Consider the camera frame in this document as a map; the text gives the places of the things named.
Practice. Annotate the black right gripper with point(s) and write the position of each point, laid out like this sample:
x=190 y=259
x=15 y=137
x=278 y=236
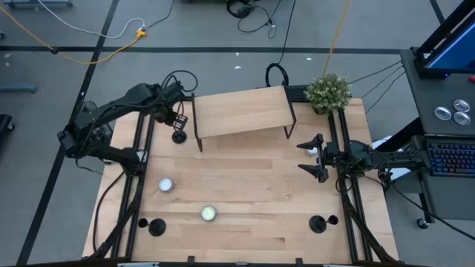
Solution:
x=328 y=155

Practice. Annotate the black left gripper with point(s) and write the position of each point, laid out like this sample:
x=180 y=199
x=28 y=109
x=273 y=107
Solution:
x=167 y=115

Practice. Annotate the black candlestick holder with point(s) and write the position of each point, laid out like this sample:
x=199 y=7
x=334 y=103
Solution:
x=179 y=138
x=318 y=224
x=157 y=227

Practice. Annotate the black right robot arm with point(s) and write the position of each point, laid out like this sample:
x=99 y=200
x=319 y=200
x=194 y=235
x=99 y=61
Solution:
x=371 y=157

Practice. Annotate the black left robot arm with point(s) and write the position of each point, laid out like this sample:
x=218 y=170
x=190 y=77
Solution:
x=137 y=96

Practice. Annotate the green leaf patterned candle jar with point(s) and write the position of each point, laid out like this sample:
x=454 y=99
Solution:
x=208 y=213

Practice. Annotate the wooden shelf black metal legs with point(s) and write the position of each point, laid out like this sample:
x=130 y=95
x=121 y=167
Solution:
x=241 y=111

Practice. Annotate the potted green plant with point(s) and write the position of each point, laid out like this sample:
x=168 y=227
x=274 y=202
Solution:
x=328 y=92

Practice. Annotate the black keyboard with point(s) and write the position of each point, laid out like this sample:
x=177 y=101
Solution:
x=297 y=93

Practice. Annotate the white paper sheet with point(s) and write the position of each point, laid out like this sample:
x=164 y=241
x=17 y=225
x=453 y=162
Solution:
x=397 y=172

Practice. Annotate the black table clamp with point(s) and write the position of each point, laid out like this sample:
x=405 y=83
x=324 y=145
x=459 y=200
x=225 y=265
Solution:
x=298 y=261
x=191 y=260

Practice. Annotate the black caster wheel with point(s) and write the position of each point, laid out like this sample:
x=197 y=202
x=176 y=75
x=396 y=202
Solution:
x=422 y=223

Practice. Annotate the grey side desk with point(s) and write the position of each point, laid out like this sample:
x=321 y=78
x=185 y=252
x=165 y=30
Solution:
x=426 y=96

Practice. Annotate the silver tin lid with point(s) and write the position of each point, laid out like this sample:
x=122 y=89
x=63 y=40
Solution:
x=442 y=113
x=461 y=105
x=462 y=118

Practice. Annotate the backlit colourful keyboard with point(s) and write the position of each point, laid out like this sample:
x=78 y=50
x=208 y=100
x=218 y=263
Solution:
x=451 y=159

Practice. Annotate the grey metal bar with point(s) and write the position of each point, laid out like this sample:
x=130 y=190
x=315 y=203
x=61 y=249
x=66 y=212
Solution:
x=16 y=88

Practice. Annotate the black computer monitor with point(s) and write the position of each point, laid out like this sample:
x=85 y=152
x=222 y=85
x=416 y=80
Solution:
x=456 y=52

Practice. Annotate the black chair base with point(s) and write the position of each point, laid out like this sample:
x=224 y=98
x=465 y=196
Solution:
x=5 y=123

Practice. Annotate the blue grey cart foot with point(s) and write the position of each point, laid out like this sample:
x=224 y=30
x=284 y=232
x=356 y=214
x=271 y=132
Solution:
x=37 y=3

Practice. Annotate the black metal frame rails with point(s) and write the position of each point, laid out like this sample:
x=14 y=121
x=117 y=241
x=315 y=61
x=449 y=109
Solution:
x=352 y=241
x=131 y=244

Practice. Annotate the white bar bracket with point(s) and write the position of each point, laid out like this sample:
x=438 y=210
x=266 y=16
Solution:
x=138 y=264
x=337 y=265

